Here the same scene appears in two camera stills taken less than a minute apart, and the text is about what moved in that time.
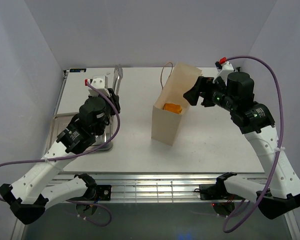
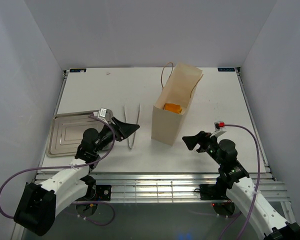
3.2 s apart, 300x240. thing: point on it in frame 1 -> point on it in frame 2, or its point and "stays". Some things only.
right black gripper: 203,85 -> 202,137
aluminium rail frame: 164,187 stays
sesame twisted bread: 172,107 stays
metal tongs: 118,74 -> 125,122
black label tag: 78,70 stays
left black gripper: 113,100 -> 120,130
